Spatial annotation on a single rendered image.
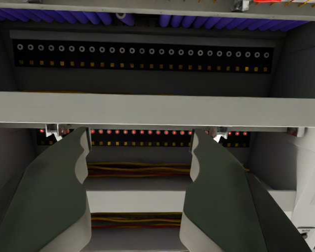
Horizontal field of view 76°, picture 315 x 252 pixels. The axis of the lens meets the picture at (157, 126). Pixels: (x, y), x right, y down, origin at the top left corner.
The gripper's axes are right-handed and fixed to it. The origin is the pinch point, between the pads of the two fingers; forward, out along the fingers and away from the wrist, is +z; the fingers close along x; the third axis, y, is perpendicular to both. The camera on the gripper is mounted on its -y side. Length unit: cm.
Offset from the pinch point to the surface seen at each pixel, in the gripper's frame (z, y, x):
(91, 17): 26.5, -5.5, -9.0
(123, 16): 23.7, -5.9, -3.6
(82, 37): 33.3, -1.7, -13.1
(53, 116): 16.0, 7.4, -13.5
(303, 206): 15.2, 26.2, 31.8
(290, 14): 21.0, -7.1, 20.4
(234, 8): 19.1, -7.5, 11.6
